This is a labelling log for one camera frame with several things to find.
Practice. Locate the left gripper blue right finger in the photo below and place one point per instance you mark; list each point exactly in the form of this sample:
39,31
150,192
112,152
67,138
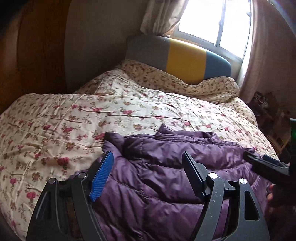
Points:
245,220

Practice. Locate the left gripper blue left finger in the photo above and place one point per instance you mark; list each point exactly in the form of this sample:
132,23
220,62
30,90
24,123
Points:
64,209

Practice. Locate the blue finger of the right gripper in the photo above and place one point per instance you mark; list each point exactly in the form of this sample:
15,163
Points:
251,158
273,161

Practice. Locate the purple quilted down jacket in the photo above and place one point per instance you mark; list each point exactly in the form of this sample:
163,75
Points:
148,195

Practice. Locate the right hand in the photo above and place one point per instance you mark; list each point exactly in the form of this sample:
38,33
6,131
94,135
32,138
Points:
280,196

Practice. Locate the cluttered wooden side shelf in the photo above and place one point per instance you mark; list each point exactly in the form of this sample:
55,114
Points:
274,122

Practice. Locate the small floral print duvet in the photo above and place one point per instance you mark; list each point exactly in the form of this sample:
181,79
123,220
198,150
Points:
217,90

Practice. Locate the large floral quilt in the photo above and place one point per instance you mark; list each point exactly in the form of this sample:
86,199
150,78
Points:
41,133

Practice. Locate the pink patterned curtain right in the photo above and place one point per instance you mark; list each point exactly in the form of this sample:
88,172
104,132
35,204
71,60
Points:
271,64

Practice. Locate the pink patterned curtain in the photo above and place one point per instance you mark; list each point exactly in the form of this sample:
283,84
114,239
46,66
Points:
271,64
161,17

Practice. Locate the grey yellow blue headboard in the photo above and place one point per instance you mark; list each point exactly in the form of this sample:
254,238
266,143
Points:
188,62

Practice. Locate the bright window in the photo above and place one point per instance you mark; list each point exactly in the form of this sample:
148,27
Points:
222,27

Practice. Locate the pink patterned curtain left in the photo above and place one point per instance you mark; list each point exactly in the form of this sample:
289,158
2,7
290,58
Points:
161,17

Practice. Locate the brown wooden wardrobe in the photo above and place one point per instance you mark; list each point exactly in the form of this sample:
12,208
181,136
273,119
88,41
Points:
32,48

